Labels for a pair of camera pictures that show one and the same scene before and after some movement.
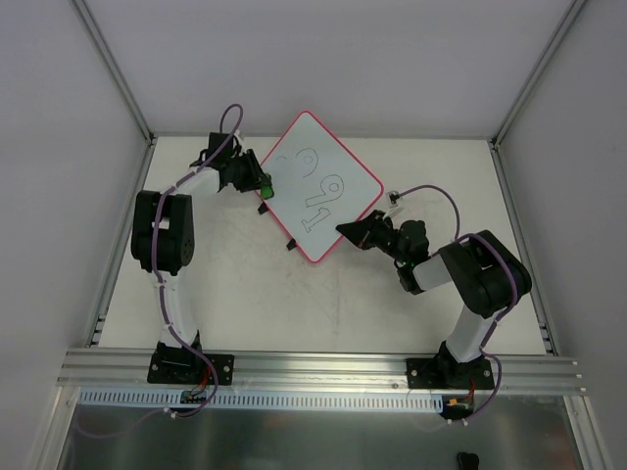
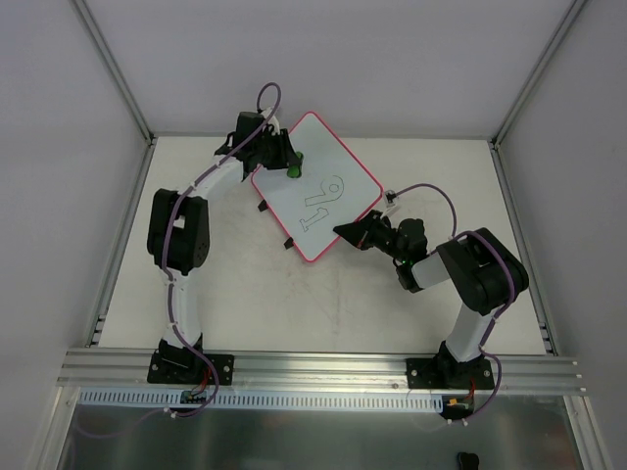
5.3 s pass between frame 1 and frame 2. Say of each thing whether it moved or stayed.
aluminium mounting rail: stayed
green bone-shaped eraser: moved
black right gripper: stayed
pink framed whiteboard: stayed
